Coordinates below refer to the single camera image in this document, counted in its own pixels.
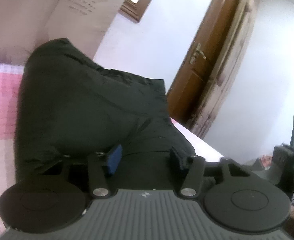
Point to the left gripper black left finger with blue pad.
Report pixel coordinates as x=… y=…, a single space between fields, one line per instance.
x=52 y=201

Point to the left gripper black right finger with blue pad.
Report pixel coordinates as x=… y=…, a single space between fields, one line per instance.
x=230 y=194

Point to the large black garment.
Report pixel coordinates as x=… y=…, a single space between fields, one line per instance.
x=68 y=105

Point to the pink checkered bed sheet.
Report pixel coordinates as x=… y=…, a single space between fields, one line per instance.
x=10 y=78

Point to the brown wooden door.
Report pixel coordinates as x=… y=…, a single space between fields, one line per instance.
x=185 y=92

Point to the beige leaf print curtain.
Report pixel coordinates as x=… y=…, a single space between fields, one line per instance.
x=26 y=24

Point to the worn wooden door frame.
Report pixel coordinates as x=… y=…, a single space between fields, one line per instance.
x=226 y=68

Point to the brass door handle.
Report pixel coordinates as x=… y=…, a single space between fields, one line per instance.
x=197 y=53

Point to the brown wooden window frame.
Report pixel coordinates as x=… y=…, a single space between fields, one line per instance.
x=139 y=0

